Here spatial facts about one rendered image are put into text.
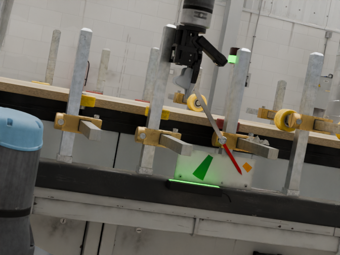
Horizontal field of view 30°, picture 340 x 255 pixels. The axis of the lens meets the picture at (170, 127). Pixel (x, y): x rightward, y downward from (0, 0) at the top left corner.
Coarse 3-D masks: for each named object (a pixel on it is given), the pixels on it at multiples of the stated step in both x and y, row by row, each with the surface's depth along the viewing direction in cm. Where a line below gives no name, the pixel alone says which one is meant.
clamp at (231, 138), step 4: (224, 132) 200; (212, 136) 203; (216, 136) 200; (224, 136) 199; (228, 136) 200; (232, 136) 200; (236, 136) 200; (240, 136) 201; (244, 136) 201; (248, 136) 202; (212, 140) 202; (216, 140) 199; (228, 140) 200; (232, 140) 200; (236, 140) 200; (212, 144) 202; (216, 144) 200; (220, 144) 200; (228, 144) 200; (232, 144) 200; (236, 144) 201; (228, 148) 200; (232, 148) 200; (236, 148) 201
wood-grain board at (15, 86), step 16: (0, 80) 210; (16, 80) 252; (48, 96) 205; (64, 96) 206; (96, 96) 235; (144, 112) 213; (176, 112) 216; (192, 112) 257; (240, 128) 222; (256, 128) 223; (272, 128) 239; (320, 144) 230; (336, 144) 231
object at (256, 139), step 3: (249, 138) 189; (252, 138) 191; (255, 138) 187; (258, 138) 187; (249, 141) 187; (252, 141) 186; (255, 141) 186; (258, 141) 186; (261, 141) 189; (264, 141) 188; (267, 141) 187; (267, 144) 186
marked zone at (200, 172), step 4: (208, 156) 199; (204, 160) 198; (208, 160) 199; (200, 164) 198; (204, 164) 199; (208, 164) 199; (196, 168) 198; (200, 168) 198; (204, 168) 199; (196, 172) 198; (200, 172) 199; (204, 172) 199; (196, 176) 198; (200, 176) 199; (204, 176) 199
